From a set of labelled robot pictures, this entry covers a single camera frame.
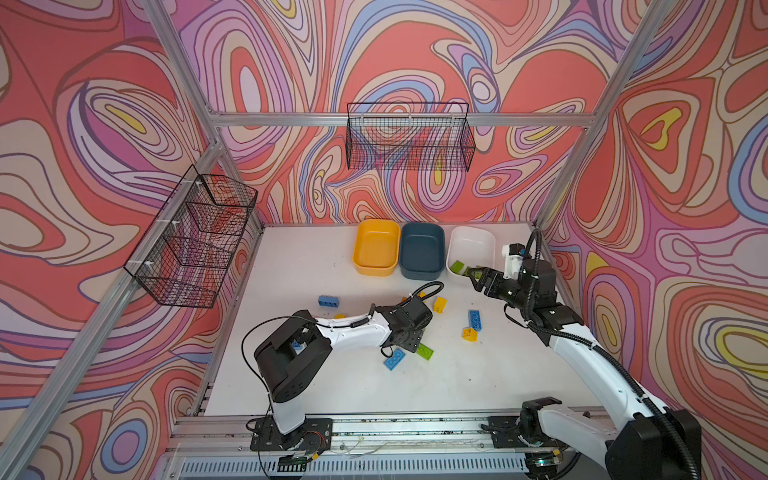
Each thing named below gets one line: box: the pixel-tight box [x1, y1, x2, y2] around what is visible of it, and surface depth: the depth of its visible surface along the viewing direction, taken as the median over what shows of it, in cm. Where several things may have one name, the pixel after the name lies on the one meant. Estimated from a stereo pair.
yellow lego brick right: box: [461, 327, 479, 342], surface depth 92 cm
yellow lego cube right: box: [433, 296, 448, 314], surface depth 98 cm
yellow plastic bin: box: [352, 219, 401, 277], surface depth 113 cm
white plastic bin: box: [446, 226, 496, 283], surface depth 113 cm
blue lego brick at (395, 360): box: [383, 348, 406, 371], surface depth 87 cm
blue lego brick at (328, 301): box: [318, 295, 339, 308], surface depth 98 cm
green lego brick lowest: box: [416, 343, 434, 361], surface depth 88 cm
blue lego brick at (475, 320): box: [469, 310, 482, 332], surface depth 95 cm
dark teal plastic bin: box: [400, 223, 446, 281], surface depth 110 cm
